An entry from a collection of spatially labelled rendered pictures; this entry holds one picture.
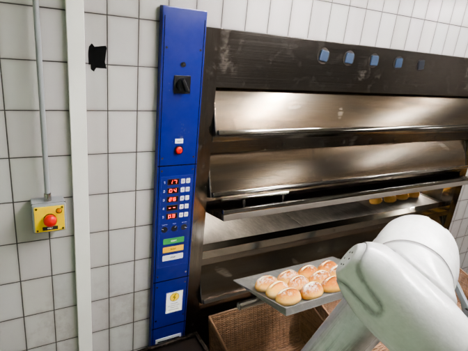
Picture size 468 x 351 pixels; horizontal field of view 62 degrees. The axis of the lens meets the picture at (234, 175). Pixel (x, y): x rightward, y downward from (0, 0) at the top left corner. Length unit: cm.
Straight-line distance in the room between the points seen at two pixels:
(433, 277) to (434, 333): 8
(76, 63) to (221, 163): 67
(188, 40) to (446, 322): 114
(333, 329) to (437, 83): 180
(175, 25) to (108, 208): 69
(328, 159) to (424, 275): 140
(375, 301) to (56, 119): 110
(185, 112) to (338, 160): 88
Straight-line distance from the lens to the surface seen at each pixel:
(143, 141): 145
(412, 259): 62
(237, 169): 166
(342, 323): 82
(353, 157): 209
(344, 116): 194
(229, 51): 153
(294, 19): 168
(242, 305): 148
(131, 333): 185
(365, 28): 195
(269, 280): 155
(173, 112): 143
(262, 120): 164
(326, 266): 172
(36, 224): 141
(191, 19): 143
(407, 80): 222
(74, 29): 134
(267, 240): 191
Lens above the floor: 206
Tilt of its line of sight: 19 degrees down
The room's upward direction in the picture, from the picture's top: 6 degrees clockwise
